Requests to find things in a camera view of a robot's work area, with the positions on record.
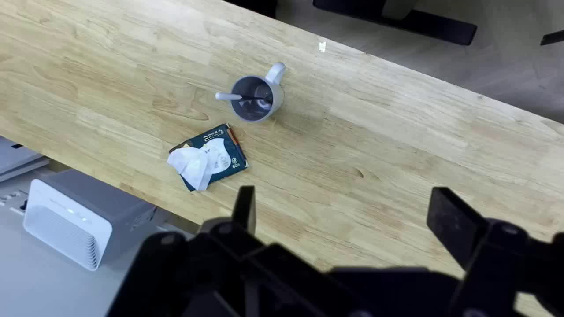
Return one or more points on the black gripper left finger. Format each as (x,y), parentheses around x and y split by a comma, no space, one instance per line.
(245,209)

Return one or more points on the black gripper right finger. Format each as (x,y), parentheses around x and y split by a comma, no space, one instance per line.
(455,226)

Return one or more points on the white mug with dark inside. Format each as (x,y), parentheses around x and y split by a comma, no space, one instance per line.
(264,106)

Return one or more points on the white spoon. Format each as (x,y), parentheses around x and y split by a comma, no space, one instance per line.
(226,96)

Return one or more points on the green and white packet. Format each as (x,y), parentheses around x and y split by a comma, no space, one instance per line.
(231,159)

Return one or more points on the crumpled white tissue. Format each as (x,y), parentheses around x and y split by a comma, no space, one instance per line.
(192,164)

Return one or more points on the white box with grille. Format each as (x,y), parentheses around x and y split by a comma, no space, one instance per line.
(71,226)

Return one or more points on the small white paper scrap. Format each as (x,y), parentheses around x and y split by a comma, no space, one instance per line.
(321,46)

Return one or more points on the black metal bar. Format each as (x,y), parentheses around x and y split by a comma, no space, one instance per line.
(554,38)

